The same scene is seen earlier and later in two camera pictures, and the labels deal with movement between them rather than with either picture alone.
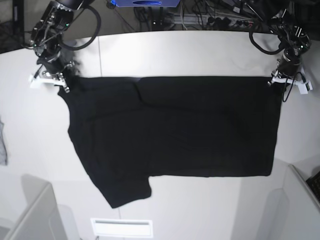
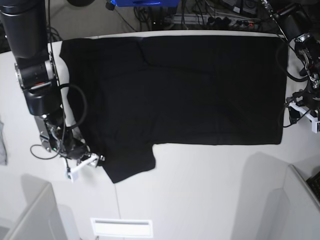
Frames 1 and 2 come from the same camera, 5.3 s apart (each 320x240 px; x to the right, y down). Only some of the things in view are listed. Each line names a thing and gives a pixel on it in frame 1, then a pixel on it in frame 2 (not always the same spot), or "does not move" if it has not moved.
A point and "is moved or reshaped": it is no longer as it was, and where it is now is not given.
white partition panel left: (41, 219) does not move
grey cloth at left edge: (3, 158) does not move
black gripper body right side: (289, 62) to (311, 99)
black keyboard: (314, 182) does not move
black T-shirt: (125, 130) is moved or reshaped
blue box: (131, 3) does not move
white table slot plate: (122, 227) does not move
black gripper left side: (54, 63) to (75, 150)
